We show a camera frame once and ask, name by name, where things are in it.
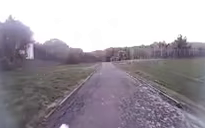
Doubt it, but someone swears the grey gravel path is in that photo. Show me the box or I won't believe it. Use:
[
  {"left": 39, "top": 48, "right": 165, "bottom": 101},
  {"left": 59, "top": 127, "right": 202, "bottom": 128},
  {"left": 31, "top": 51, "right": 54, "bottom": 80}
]
[{"left": 39, "top": 61, "right": 204, "bottom": 128}]

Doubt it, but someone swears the pale kerb edge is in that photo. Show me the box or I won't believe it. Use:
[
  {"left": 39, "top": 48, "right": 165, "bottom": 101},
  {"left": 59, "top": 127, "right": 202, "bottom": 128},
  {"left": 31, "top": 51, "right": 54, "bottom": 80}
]
[
  {"left": 124, "top": 71, "right": 184, "bottom": 109},
  {"left": 43, "top": 68, "right": 99, "bottom": 119}
]

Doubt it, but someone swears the row of trees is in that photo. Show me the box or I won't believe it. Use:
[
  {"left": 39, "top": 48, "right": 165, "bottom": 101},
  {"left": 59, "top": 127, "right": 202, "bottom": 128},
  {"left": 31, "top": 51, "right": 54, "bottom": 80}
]
[{"left": 33, "top": 38, "right": 106, "bottom": 64}]

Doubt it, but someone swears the grass verge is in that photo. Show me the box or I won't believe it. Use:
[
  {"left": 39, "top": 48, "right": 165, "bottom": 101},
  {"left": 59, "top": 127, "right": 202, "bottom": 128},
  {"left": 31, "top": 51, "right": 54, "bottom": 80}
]
[{"left": 0, "top": 60, "right": 101, "bottom": 128}]

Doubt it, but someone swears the robot's own part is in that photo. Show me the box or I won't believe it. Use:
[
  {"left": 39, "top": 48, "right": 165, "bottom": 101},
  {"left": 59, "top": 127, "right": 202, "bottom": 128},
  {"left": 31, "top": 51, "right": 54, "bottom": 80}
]
[{"left": 59, "top": 123, "right": 70, "bottom": 128}]

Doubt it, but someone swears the white building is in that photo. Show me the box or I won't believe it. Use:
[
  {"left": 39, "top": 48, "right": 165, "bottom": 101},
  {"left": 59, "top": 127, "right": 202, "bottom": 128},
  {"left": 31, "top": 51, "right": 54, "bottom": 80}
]
[{"left": 24, "top": 42, "right": 35, "bottom": 61}]

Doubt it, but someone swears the grass field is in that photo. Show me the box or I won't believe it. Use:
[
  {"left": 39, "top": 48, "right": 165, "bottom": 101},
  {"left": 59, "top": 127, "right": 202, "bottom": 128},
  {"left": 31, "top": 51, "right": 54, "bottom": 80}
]
[{"left": 113, "top": 57, "right": 205, "bottom": 114}]

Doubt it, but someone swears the large dark tree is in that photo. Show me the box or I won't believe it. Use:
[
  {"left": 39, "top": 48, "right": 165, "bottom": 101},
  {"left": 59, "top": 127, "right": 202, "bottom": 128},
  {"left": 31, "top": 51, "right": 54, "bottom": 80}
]
[{"left": 0, "top": 14, "right": 36, "bottom": 71}]

